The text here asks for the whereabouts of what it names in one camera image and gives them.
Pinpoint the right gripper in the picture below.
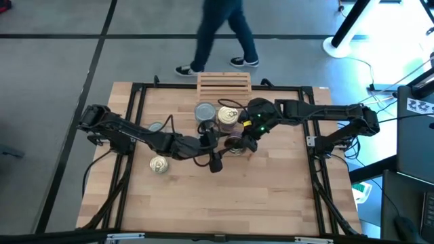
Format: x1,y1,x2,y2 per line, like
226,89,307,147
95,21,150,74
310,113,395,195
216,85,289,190
239,98,278,152

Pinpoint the black aluminium table frame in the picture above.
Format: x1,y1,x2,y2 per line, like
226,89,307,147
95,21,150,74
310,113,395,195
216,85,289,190
81,75,363,237

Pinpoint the white green box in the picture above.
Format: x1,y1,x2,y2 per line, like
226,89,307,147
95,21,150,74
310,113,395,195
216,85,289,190
351,181,373,204

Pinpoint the white marker paper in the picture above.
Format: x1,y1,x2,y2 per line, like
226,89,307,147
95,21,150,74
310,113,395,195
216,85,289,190
406,97,434,115

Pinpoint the beige floor cable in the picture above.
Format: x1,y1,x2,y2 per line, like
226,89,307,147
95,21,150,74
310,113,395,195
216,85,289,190
359,94,396,106

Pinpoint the black crossbar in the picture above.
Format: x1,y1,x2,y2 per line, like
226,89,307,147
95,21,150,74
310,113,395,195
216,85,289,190
0,227,404,244

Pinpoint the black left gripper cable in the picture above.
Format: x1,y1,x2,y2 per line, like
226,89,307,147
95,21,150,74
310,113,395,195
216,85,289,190
197,118,218,137

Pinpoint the silver bracket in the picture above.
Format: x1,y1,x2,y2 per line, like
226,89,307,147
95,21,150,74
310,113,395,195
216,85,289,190
294,236,335,244
106,232,146,242

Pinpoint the person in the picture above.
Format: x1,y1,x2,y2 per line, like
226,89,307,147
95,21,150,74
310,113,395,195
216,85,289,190
174,0,260,77

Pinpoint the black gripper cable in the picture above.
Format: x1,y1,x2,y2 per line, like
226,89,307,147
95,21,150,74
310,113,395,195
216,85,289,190
216,97,252,113
197,118,218,137

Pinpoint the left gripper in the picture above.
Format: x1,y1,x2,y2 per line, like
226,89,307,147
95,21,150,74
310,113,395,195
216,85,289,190
198,130,235,174

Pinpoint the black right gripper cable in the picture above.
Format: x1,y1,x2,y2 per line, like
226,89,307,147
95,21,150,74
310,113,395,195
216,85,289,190
216,97,252,113

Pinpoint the white floor stand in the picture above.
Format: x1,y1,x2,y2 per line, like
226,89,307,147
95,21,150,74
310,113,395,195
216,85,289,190
321,0,382,59

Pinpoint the wooden slatted shelf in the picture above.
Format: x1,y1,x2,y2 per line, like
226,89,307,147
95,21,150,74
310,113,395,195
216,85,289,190
195,71,257,163

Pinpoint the black computer mouse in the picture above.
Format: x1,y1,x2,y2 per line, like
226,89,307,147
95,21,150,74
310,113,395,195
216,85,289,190
393,216,421,244

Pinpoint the black keyboard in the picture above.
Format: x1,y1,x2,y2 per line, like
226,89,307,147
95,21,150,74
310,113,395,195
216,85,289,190
420,191,434,235

